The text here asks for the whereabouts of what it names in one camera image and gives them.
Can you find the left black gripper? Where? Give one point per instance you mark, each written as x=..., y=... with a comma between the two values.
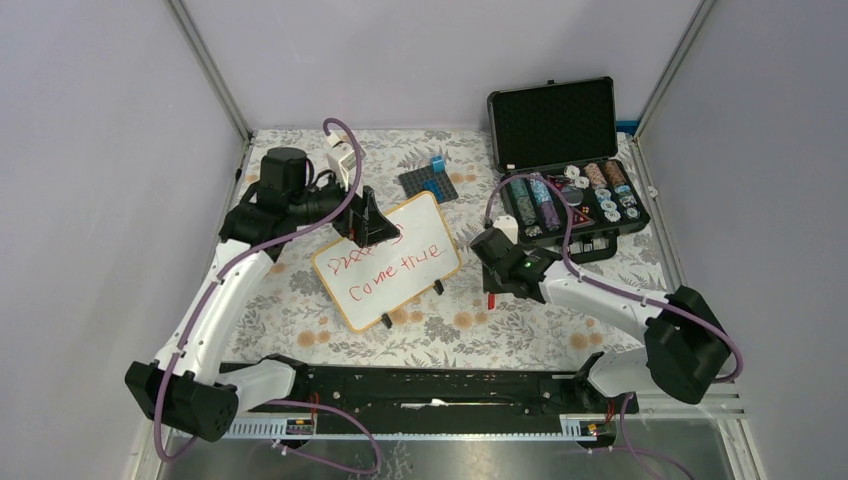
x=364, y=221

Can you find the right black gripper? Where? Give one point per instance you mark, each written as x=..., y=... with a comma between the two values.
x=489, y=285

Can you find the yellow framed whiteboard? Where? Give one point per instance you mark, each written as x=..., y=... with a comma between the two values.
x=365, y=283

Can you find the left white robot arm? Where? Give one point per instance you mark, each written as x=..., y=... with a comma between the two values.
x=183, y=387

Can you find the purple poker chip stack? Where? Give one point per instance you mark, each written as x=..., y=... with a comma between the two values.
x=550, y=216

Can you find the grey lego baseplate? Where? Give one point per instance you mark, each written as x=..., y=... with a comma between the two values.
x=426, y=179

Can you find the green poker chip stack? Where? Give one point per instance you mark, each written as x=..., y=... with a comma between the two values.
x=523, y=202

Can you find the blue poker chip stack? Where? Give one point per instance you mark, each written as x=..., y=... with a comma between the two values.
x=539, y=189

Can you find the red triangle dice box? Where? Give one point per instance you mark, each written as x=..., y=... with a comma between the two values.
x=581, y=218

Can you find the light blue lego brick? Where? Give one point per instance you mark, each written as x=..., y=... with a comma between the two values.
x=437, y=164

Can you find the round dealer button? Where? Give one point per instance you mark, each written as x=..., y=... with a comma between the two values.
x=573, y=196

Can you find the black poker chip case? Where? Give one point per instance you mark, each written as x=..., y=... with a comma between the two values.
x=555, y=130

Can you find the pink poker chip stack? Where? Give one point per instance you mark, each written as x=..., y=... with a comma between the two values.
x=595, y=176

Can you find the floral tablecloth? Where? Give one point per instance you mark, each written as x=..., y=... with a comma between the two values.
x=292, y=314

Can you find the brown poker chip stack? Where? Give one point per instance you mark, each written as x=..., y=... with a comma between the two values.
x=614, y=173

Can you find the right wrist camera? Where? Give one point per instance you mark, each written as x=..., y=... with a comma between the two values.
x=509, y=226

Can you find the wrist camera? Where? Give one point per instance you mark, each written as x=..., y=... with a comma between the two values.
x=509, y=226
x=341, y=160

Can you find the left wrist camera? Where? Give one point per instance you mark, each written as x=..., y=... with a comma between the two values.
x=341, y=160

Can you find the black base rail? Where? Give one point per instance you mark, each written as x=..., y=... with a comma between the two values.
x=357, y=393

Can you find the white cable duct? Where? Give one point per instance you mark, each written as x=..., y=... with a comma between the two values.
x=290, y=426

